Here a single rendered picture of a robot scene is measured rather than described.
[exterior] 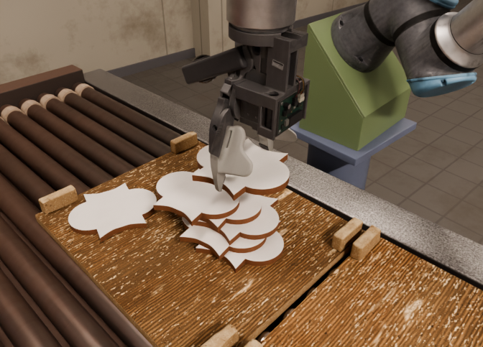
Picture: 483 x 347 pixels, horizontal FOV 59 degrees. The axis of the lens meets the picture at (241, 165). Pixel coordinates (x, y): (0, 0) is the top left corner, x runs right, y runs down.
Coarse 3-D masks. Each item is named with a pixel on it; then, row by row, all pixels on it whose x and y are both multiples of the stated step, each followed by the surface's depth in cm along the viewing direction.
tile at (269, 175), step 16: (208, 160) 60; (256, 160) 60; (272, 160) 60; (192, 176) 58; (208, 176) 57; (256, 176) 57; (272, 176) 57; (288, 176) 57; (240, 192) 55; (256, 192) 55; (272, 192) 55
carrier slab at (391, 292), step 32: (384, 256) 63; (416, 256) 63; (320, 288) 58; (352, 288) 58; (384, 288) 58; (416, 288) 58; (448, 288) 58; (288, 320) 54; (320, 320) 54; (352, 320) 54; (384, 320) 54; (416, 320) 54; (448, 320) 54; (480, 320) 54
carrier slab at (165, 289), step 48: (96, 192) 76; (288, 192) 76; (96, 240) 66; (144, 240) 66; (288, 240) 66; (144, 288) 58; (192, 288) 58; (240, 288) 58; (288, 288) 58; (144, 336) 53; (192, 336) 52; (240, 336) 52
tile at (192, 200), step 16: (176, 176) 70; (160, 192) 67; (176, 192) 67; (192, 192) 67; (208, 192) 67; (224, 192) 67; (160, 208) 65; (176, 208) 63; (192, 208) 63; (208, 208) 63; (224, 208) 63; (192, 224) 62
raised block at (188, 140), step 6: (192, 132) 88; (180, 138) 86; (186, 138) 87; (192, 138) 88; (174, 144) 85; (180, 144) 86; (186, 144) 87; (192, 144) 88; (174, 150) 86; (180, 150) 87
